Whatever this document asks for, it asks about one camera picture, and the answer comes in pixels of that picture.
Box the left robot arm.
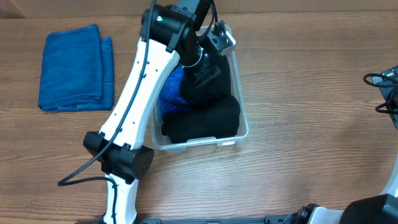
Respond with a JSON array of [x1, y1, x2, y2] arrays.
[[83, 1, 217, 223]]

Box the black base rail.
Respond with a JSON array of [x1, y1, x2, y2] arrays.
[[74, 214, 299, 224]]

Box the blue sparkly cloth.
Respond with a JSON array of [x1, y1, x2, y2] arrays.
[[159, 65, 193, 117]]

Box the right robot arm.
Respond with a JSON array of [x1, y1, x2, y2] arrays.
[[281, 67, 397, 224]]

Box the clear plastic container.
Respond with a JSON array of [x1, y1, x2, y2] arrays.
[[151, 25, 249, 152]]

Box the black cloth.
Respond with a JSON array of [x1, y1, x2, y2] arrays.
[[161, 95, 241, 144], [180, 39, 231, 107]]

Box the folded blue denim cloth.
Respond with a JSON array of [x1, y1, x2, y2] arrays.
[[38, 24, 114, 112]]

